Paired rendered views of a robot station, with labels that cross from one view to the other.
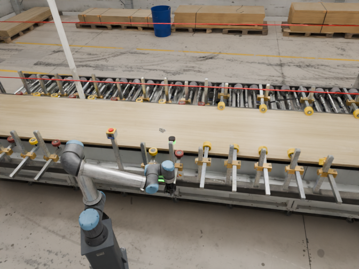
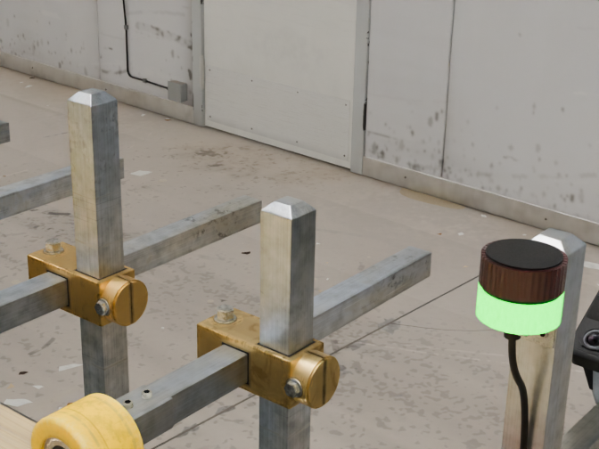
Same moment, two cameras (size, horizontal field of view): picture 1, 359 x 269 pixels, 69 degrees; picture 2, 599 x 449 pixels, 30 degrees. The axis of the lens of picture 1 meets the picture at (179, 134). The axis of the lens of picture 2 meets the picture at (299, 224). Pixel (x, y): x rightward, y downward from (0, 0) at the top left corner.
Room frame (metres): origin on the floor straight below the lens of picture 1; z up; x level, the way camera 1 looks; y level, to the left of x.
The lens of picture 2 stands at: (2.40, 0.25, 1.45)
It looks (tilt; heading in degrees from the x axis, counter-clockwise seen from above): 22 degrees down; 207
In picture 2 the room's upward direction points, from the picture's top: 1 degrees clockwise
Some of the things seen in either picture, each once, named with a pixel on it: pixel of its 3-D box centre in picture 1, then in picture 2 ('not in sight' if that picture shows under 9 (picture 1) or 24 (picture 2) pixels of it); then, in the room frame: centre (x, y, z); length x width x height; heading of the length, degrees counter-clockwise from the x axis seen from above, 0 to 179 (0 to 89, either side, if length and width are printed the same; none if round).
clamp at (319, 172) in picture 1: (326, 172); not in sight; (1.39, -1.17, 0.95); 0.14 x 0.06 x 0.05; 79
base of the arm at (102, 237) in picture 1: (95, 232); not in sight; (1.15, 0.72, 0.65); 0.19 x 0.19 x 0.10
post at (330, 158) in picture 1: (321, 176); not in sight; (1.39, -1.15, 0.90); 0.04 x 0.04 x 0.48; 79
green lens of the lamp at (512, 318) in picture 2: not in sight; (519, 301); (1.69, 0.07, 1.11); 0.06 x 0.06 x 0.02
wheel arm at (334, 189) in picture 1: (332, 183); not in sight; (1.28, -1.17, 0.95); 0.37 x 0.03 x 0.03; 169
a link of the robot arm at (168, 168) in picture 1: (168, 169); not in sight; (1.34, 0.10, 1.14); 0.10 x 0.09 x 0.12; 92
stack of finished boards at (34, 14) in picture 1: (23, 20); not in sight; (8.87, 4.73, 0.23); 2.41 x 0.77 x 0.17; 167
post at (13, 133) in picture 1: (23, 149); not in sight; (1.94, 1.55, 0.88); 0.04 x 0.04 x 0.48; 79
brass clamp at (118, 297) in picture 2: (232, 164); (86, 285); (1.54, -0.44, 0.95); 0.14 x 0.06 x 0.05; 79
